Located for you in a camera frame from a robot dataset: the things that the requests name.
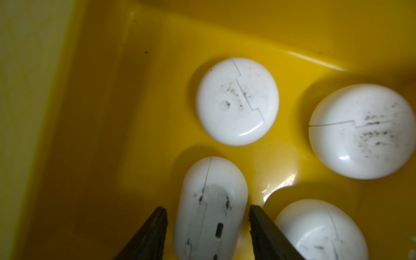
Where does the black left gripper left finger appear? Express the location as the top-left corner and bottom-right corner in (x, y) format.
(114, 206), (168, 260)

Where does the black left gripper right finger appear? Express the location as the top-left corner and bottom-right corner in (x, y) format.
(249, 205), (304, 260)

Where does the white round earphone case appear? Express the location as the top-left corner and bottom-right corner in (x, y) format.
(196, 57), (280, 146)
(275, 199), (369, 260)
(308, 84), (416, 180)

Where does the white oval earphone case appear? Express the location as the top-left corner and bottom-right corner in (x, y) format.
(173, 157), (248, 260)

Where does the yellow top drawer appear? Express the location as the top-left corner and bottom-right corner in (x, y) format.
(14, 1), (416, 260)

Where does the yellow plastic drawer cabinet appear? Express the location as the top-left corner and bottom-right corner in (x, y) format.
(1, 1), (86, 260)

